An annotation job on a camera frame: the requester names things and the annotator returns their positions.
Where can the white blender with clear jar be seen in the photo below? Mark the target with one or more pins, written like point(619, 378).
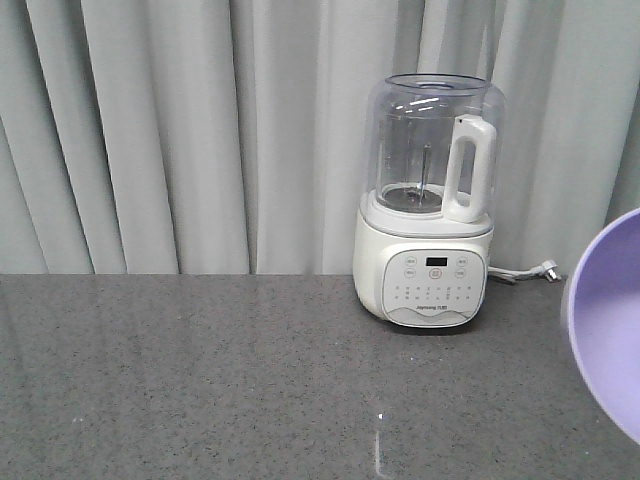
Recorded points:
point(424, 222)

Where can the grey-white curtain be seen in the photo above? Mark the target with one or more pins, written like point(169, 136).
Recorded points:
point(227, 136)

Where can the purple bowl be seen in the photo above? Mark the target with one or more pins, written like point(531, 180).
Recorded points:
point(600, 320)

